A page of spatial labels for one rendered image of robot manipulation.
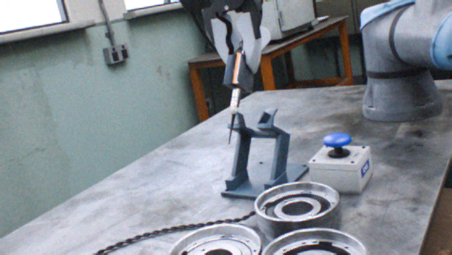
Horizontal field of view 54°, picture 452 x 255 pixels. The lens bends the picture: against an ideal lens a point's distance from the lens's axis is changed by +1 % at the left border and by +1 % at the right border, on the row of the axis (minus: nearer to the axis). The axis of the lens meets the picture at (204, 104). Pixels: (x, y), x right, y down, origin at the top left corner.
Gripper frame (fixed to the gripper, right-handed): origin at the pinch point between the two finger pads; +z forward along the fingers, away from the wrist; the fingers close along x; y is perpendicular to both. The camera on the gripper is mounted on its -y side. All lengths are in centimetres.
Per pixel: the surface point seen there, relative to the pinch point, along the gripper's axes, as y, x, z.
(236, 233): -18.0, -7.2, 16.6
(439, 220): 40, -16, 45
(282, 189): -6.9, -7.5, 16.2
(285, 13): 187, 89, 4
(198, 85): 159, 144, 39
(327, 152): 4.3, -9.6, 15.3
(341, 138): 3.1, -12.7, 12.4
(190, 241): -21.4, -2.8, 16.5
